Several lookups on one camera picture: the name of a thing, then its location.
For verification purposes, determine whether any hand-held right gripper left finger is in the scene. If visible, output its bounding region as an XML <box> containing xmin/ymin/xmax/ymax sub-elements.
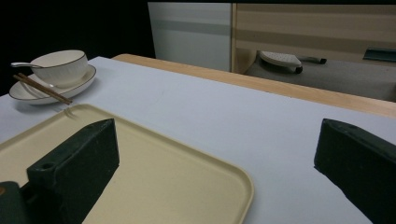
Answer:
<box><xmin>26</xmin><ymin>118</ymin><xmax>120</xmax><ymax>224</ymax></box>

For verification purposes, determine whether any beige striped cabinet panel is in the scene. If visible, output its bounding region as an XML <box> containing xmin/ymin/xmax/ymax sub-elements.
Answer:
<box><xmin>231</xmin><ymin>3</ymin><xmax>396</xmax><ymax>75</ymax></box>

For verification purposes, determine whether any white cabinet panel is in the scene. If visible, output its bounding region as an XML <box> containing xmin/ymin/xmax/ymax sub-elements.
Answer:
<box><xmin>147</xmin><ymin>2</ymin><xmax>233</xmax><ymax>73</ymax></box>

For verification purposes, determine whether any white ceramic spoon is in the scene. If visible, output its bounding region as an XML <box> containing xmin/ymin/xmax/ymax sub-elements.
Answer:
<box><xmin>10</xmin><ymin>62</ymin><xmax>45</xmax><ymax>69</ymax></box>

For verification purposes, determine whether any dark green box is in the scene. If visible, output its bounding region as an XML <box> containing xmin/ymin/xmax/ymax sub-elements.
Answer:
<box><xmin>362</xmin><ymin>47</ymin><xmax>396</xmax><ymax>63</ymax></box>

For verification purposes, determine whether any brown wooden chopstick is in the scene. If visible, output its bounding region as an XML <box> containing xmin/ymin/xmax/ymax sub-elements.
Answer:
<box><xmin>17</xmin><ymin>72</ymin><xmax>74</xmax><ymax>104</ymax></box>
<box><xmin>12</xmin><ymin>75</ymin><xmax>71</xmax><ymax>105</ymax></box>

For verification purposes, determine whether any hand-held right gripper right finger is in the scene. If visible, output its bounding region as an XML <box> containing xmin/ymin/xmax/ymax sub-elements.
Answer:
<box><xmin>313</xmin><ymin>118</ymin><xmax>396</xmax><ymax>224</ymax></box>

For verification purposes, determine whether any white ceramic plate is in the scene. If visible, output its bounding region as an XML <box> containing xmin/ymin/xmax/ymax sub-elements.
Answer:
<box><xmin>8</xmin><ymin>63</ymin><xmax>97</xmax><ymax>105</ymax></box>

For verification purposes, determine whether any white ceramic bowl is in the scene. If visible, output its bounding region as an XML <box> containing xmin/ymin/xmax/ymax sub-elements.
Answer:
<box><xmin>30</xmin><ymin>49</ymin><xmax>89</xmax><ymax>89</ymax></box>

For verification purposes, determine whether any beige plastic tray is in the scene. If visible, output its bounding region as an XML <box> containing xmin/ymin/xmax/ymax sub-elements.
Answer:
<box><xmin>0</xmin><ymin>103</ymin><xmax>255</xmax><ymax>224</ymax></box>

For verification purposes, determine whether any white caster base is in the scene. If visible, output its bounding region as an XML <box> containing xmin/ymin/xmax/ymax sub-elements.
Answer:
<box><xmin>258</xmin><ymin>50</ymin><xmax>328</xmax><ymax>75</ymax></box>

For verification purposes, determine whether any white table cover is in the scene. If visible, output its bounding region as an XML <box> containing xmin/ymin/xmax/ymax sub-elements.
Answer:
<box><xmin>0</xmin><ymin>56</ymin><xmax>396</xmax><ymax>224</ymax></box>

